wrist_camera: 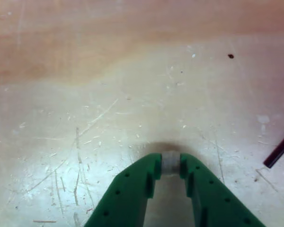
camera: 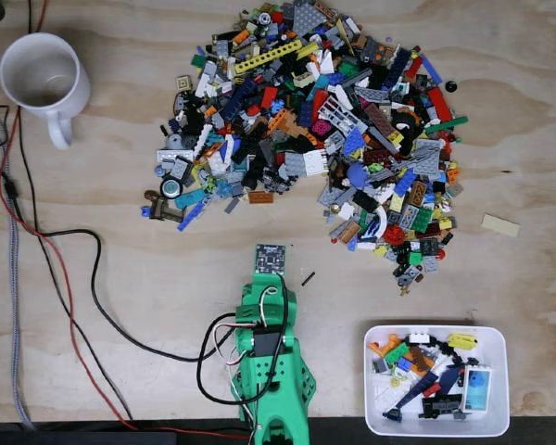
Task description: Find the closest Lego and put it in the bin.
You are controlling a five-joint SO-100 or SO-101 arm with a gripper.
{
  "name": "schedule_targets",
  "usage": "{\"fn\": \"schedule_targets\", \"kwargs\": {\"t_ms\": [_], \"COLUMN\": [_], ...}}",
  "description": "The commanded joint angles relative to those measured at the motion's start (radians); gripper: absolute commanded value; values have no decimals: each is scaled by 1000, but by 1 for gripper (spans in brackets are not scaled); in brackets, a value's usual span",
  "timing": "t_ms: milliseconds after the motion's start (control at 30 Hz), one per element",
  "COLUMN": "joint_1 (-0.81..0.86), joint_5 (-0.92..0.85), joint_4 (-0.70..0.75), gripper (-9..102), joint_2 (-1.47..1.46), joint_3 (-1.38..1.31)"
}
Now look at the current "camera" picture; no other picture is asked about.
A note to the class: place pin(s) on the blue Lego wedge plate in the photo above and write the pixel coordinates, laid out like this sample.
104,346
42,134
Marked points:
353,143

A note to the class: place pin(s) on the tan square Lego tile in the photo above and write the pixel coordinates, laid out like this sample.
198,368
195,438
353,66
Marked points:
184,83

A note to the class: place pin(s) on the tan flat Lego plate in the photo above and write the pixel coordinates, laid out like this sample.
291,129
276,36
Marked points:
501,225

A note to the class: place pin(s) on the green Lego brick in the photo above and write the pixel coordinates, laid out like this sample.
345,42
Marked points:
396,353

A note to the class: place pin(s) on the dark grey Lego wedge plate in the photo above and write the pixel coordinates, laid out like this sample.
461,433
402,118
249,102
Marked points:
308,16

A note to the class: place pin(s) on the gold round Lego piece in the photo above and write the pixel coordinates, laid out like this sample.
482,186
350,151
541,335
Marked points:
336,208

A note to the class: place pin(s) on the long red Lego brick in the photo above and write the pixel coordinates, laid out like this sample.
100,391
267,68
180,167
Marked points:
439,104

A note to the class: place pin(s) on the yellow Lego beam with holes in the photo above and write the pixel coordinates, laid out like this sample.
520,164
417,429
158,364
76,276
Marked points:
269,55

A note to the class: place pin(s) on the long green Lego plate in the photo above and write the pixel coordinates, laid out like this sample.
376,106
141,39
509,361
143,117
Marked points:
447,124

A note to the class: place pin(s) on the white Lego arch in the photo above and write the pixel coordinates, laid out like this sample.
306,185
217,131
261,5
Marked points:
382,218

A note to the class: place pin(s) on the teal Lego plate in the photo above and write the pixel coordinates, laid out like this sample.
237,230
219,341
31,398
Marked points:
189,198

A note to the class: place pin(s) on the black round Lego piece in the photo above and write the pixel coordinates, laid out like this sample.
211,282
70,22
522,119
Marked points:
451,86

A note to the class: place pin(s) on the blue Lego dome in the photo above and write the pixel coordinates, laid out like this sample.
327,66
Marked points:
357,175

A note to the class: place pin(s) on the black wheel with teal hub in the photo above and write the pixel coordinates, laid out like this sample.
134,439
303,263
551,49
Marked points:
172,187

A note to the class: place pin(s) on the white Lego window grille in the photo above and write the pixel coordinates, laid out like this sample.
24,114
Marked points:
340,113

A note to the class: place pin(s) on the light grey plate with holes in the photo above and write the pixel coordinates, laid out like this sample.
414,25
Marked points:
173,156

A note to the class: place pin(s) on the large grey Lego plate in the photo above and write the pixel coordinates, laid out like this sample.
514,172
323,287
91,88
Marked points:
430,156

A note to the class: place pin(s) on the white panel with blue print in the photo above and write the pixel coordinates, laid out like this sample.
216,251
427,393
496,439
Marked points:
477,389

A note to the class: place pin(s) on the brown Lego figure piece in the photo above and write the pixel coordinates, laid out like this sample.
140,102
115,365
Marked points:
164,209

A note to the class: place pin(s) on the red Lego dome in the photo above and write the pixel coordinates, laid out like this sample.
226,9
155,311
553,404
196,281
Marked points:
394,234

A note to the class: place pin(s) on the dark blue Lego wing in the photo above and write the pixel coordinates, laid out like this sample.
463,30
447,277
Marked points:
412,394

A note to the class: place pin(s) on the blue narrow Lego plate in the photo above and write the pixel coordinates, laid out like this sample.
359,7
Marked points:
191,216

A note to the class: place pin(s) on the yellow Lego piece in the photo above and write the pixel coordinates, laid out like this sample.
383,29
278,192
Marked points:
462,341

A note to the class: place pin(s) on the orange Lego piece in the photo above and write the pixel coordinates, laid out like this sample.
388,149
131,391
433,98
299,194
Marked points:
390,342

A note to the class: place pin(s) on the green studded Lego plate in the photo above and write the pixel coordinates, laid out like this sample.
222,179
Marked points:
420,219

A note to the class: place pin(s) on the black Lego chassis piece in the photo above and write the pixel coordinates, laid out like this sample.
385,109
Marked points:
442,405

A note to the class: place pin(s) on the black Lego tire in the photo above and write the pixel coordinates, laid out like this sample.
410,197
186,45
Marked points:
404,117

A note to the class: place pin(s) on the small white Lego brick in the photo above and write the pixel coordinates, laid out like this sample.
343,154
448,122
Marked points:
420,338

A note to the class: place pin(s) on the small black Lego pin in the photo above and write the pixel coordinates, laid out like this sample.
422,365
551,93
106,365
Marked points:
308,278

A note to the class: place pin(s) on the white plastic bin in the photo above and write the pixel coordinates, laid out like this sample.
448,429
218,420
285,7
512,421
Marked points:
498,371

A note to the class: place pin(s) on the white square Lego plate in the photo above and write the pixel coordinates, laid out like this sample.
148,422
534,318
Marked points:
314,162

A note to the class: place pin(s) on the orange brown Lego plate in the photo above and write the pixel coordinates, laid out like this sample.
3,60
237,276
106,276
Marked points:
261,197

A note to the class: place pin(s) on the white ceramic mug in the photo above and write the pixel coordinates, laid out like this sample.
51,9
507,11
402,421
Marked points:
39,74

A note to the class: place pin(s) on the black camera circuit board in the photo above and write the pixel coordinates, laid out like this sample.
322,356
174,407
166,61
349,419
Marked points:
270,258

